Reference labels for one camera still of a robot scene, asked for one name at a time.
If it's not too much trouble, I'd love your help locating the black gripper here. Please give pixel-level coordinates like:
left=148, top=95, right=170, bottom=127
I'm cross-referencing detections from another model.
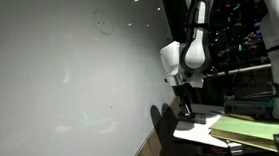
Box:
left=175, top=82, right=197, bottom=119

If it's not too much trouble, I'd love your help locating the black whiteboard duster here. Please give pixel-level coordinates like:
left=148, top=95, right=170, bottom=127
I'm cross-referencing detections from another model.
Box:
left=176, top=110, right=208, bottom=125

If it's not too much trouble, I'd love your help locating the white paper sheet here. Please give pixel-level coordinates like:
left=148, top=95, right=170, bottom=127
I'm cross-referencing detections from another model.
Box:
left=171, top=102, right=233, bottom=149

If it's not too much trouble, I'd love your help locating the silver metal clip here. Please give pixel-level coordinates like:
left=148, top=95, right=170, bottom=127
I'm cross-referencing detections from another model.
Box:
left=225, top=140, right=247, bottom=156

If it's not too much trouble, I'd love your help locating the green hardcover book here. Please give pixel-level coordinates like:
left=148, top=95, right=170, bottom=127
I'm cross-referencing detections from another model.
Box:
left=207, top=112, right=279, bottom=154

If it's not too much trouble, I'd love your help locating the silver metal bracket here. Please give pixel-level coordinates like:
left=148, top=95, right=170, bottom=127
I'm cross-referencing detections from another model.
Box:
left=222, top=100, right=245, bottom=117

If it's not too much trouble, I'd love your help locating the silver metal rail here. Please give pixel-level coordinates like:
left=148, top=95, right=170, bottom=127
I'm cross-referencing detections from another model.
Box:
left=203, top=58, right=272, bottom=84

